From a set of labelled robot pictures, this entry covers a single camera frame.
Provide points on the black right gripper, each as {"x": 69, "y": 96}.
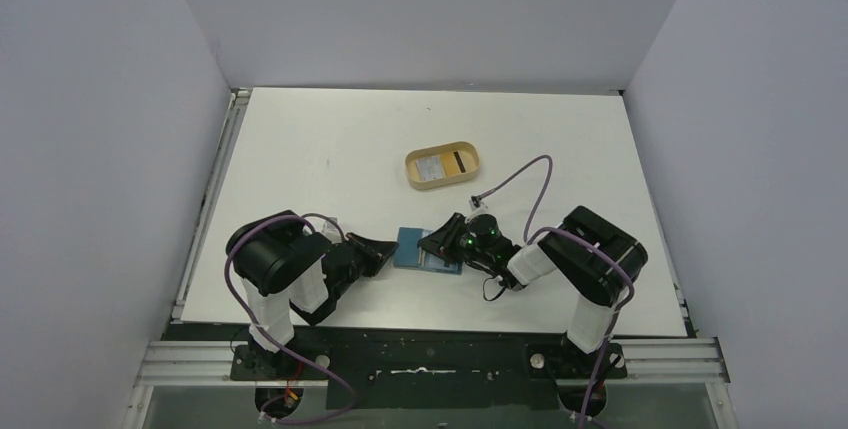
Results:
{"x": 454, "y": 237}

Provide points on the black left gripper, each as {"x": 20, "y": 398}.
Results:
{"x": 377, "y": 257}

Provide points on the teal leather card holder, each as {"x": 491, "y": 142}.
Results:
{"x": 409, "y": 256}

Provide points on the beige oval plastic tray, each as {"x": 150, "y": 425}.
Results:
{"x": 469, "y": 155}

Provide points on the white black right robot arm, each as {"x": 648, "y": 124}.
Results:
{"x": 599, "y": 260}

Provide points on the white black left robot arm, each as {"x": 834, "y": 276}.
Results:
{"x": 302, "y": 264}

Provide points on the grey VIP card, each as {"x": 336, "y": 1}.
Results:
{"x": 429, "y": 168}

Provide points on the gold card with black stripe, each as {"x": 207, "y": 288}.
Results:
{"x": 452, "y": 164}

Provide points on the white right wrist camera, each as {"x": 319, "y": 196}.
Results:
{"x": 477, "y": 205}

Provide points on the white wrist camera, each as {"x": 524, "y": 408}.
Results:
{"x": 477, "y": 205}
{"x": 331, "y": 226}

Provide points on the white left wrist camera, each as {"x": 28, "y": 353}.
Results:
{"x": 331, "y": 226}

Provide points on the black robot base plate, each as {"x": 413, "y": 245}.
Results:
{"x": 417, "y": 369}

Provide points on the aluminium frame rail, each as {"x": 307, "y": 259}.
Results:
{"x": 137, "y": 407}

